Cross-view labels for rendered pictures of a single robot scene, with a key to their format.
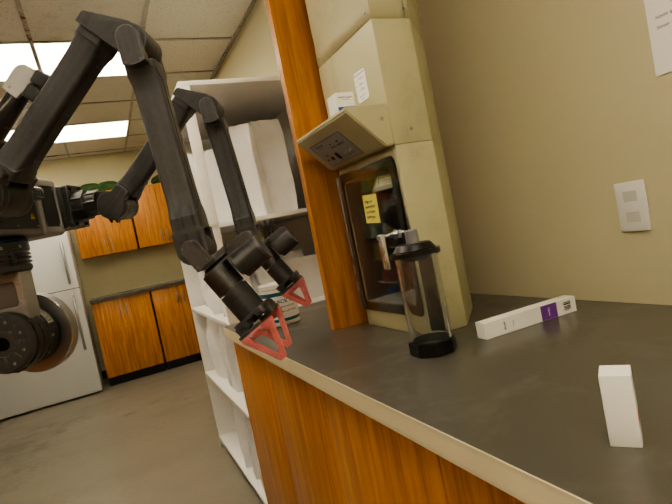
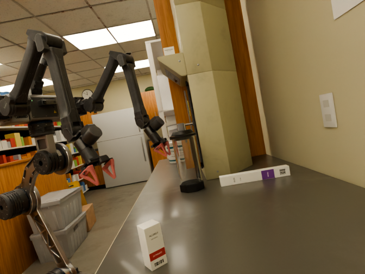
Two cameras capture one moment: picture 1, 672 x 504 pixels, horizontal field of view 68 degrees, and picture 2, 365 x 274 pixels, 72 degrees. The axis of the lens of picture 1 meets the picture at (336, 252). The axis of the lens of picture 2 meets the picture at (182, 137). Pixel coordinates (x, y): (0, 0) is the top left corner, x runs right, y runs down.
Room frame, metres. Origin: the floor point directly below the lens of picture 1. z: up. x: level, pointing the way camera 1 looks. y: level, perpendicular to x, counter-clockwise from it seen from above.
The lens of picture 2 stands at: (0.16, -0.58, 1.21)
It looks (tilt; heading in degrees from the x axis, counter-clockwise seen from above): 3 degrees down; 25
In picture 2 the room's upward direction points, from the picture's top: 11 degrees counter-clockwise
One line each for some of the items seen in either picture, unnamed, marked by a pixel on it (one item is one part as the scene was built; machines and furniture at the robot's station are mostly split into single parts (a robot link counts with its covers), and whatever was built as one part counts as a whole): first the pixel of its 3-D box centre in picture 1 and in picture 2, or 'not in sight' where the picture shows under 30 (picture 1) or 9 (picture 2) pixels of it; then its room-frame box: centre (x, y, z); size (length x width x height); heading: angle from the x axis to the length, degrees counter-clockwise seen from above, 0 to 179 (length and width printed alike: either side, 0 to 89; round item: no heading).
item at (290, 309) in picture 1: (279, 302); (176, 151); (1.80, 0.24, 1.02); 0.13 x 0.13 x 0.15
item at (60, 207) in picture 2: not in sight; (57, 209); (2.14, 2.09, 0.49); 0.60 x 0.42 x 0.33; 25
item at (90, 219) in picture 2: not in sight; (80, 218); (2.68, 2.38, 0.14); 0.41 x 0.32 x 0.28; 31
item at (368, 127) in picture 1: (340, 142); (172, 73); (1.31, -0.07, 1.46); 0.32 x 0.12 x 0.10; 25
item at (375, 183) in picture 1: (376, 240); (193, 125); (1.33, -0.11, 1.19); 0.30 x 0.01 x 0.40; 24
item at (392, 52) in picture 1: (408, 183); (214, 93); (1.38, -0.23, 1.33); 0.32 x 0.25 x 0.77; 25
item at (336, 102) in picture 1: (342, 107); (169, 55); (1.27, -0.09, 1.54); 0.05 x 0.05 x 0.06; 25
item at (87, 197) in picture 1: (86, 204); (83, 105); (1.44, 0.68, 1.45); 0.09 x 0.08 x 0.12; 178
